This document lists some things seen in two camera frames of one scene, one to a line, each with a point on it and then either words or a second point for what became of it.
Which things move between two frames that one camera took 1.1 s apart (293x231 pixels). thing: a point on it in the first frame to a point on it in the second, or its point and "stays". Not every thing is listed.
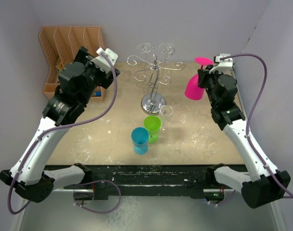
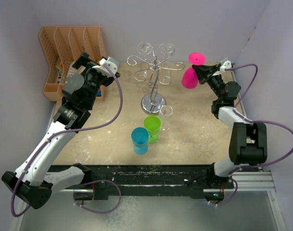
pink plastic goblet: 192,90 to 190,78
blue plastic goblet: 140,137 stays
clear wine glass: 144,48 stays
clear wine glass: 166,48 stays
